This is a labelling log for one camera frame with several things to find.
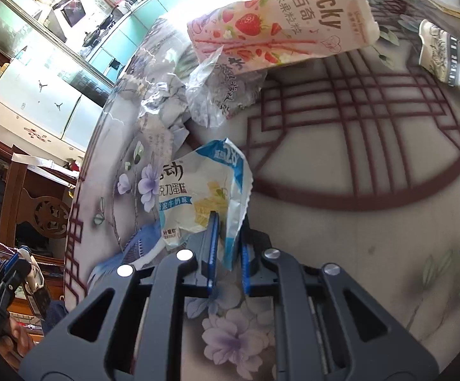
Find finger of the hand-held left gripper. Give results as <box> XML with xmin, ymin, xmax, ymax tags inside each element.
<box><xmin>0</xmin><ymin>253</ymin><xmax>28</xmax><ymax>290</ymax></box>

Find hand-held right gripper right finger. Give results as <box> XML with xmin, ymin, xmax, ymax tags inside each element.
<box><xmin>241</xmin><ymin>216</ymin><xmax>439</xmax><ymax>381</ymax></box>

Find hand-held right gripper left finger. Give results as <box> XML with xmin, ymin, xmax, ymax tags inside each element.
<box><xmin>19</xmin><ymin>211</ymin><xmax>220</xmax><ymax>381</ymax></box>

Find blue white cake wrapper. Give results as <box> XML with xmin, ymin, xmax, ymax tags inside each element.
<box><xmin>156</xmin><ymin>138</ymin><xmax>253</xmax><ymax>272</ymax></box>

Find person's left hand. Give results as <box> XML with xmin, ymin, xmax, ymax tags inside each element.
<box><xmin>0</xmin><ymin>317</ymin><xmax>36</xmax><ymax>358</ymax></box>

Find carved wooden chair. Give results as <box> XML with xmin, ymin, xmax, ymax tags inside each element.
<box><xmin>5</xmin><ymin>151</ymin><xmax>76</xmax><ymax>266</ymax></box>

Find crumpled silver wrapper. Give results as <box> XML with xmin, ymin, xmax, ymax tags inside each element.
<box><xmin>137</xmin><ymin>72</ymin><xmax>191</xmax><ymax>159</ymax></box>

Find clear printed plastic wrapper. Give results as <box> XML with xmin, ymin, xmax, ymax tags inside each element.
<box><xmin>186</xmin><ymin>45</ymin><xmax>268</xmax><ymax>128</ymax></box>

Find white refrigerator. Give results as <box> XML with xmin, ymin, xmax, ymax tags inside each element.
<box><xmin>0</xmin><ymin>57</ymin><xmax>113</xmax><ymax>151</ymax></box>

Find teal kitchen base cabinets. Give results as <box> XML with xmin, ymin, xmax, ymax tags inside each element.
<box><xmin>87</xmin><ymin>0</ymin><xmax>223</xmax><ymax>80</ymax></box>

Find pink strawberry biscuit box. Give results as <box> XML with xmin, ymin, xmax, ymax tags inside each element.
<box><xmin>186</xmin><ymin>0</ymin><xmax>381</xmax><ymax>74</ymax></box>

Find black wok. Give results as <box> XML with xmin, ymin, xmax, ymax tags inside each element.
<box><xmin>81</xmin><ymin>28</ymin><xmax>104</xmax><ymax>46</ymax></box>

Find black range hood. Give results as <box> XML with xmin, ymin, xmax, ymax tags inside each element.
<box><xmin>53</xmin><ymin>0</ymin><xmax>90</xmax><ymax>28</ymax></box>

